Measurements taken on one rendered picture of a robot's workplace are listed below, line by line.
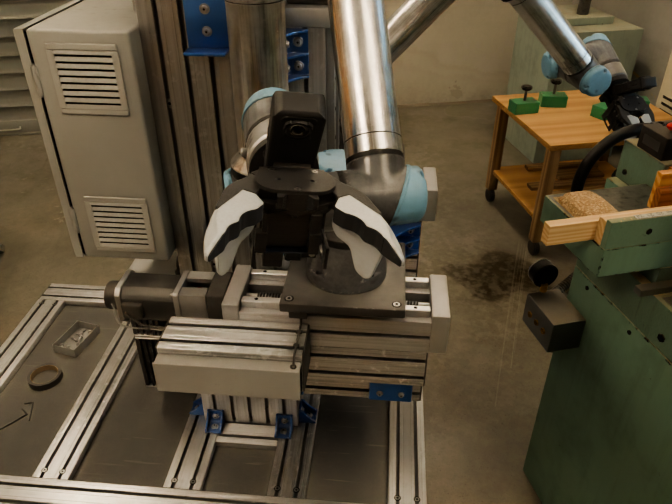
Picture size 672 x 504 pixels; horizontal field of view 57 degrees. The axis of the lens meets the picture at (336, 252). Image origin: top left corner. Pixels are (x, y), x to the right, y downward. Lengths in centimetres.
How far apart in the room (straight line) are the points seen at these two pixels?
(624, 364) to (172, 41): 107
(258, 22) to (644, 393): 98
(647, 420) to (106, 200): 114
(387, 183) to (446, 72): 360
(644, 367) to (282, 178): 95
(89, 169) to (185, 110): 22
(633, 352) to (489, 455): 73
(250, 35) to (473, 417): 145
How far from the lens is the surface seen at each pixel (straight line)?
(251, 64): 95
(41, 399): 195
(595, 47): 187
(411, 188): 77
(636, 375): 138
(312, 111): 52
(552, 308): 149
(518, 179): 305
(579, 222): 117
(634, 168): 148
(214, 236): 47
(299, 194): 54
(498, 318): 243
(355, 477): 161
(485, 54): 442
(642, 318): 132
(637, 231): 120
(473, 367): 221
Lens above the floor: 150
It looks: 33 degrees down
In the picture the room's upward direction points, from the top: straight up
